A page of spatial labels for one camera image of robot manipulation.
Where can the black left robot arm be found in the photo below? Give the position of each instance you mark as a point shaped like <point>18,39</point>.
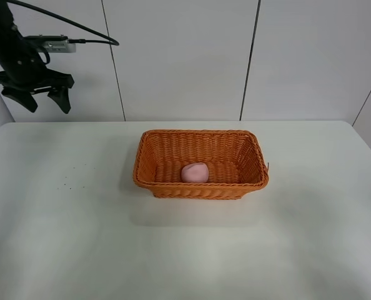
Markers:
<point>7,26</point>

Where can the pink peach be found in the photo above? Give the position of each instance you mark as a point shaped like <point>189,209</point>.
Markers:
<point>195,173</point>

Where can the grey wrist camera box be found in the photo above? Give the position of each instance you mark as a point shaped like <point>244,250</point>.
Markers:
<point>52,44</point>

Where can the orange wicker basket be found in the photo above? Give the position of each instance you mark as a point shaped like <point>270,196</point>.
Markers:
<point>234,159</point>

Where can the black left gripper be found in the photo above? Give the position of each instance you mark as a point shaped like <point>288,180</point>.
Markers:
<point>24,70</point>

